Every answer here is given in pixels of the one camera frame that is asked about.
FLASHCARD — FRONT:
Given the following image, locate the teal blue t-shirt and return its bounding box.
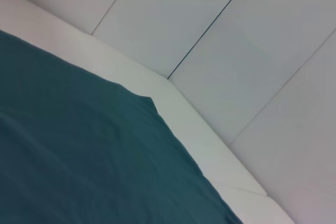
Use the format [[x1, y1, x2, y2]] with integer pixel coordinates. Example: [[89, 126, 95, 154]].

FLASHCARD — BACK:
[[0, 29, 244, 224]]

